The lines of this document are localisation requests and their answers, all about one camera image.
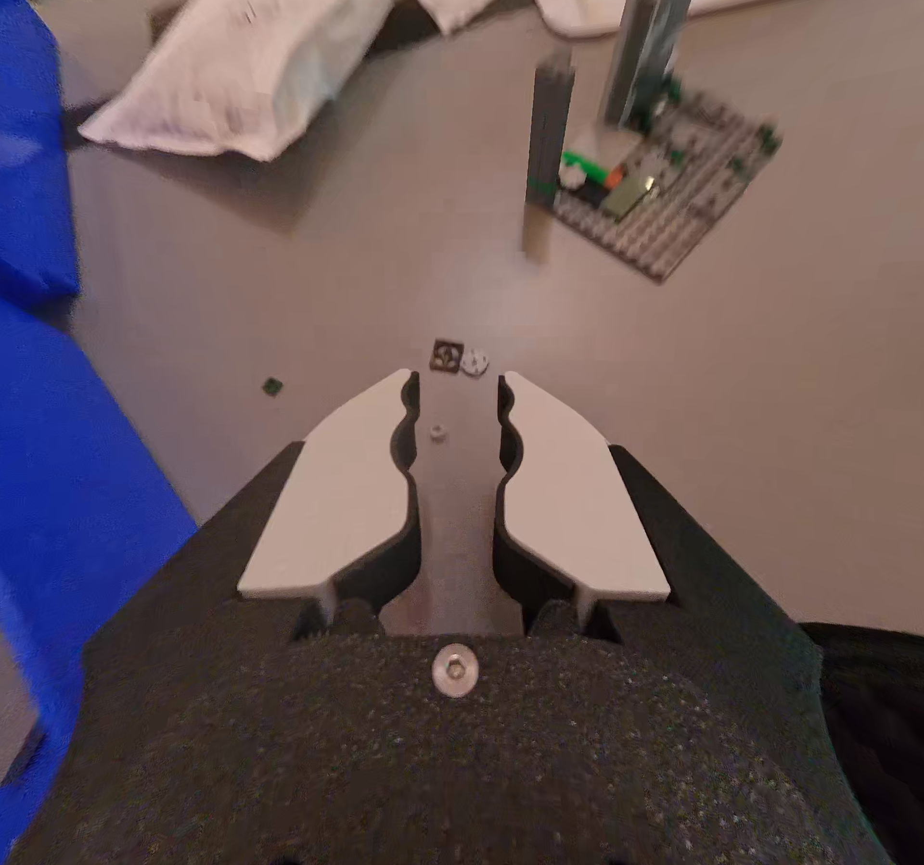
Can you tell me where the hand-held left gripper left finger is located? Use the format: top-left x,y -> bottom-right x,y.
237,369 -> 423,626

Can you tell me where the blue divided plastic bin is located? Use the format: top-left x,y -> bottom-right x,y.
0,301 -> 201,833

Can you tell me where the white paper bag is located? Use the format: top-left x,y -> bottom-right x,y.
78,0 -> 397,164

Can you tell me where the grey desk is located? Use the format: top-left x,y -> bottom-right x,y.
32,0 -> 924,636

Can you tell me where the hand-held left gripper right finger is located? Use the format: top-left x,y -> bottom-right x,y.
494,370 -> 672,628

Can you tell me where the grey brick model on baseplate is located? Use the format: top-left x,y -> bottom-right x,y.
522,0 -> 784,283

